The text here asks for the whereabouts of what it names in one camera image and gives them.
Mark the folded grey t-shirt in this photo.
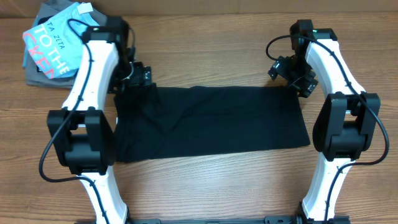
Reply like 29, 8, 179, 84
23, 1, 107, 88

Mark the folded light blue t-shirt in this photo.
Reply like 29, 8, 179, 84
22, 2, 98, 79

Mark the black t-shirt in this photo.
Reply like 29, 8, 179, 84
114, 85, 310, 162

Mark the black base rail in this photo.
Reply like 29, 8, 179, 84
127, 215, 351, 224

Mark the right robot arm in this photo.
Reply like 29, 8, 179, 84
264, 19, 387, 223

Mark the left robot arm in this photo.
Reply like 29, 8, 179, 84
39, 16, 152, 223

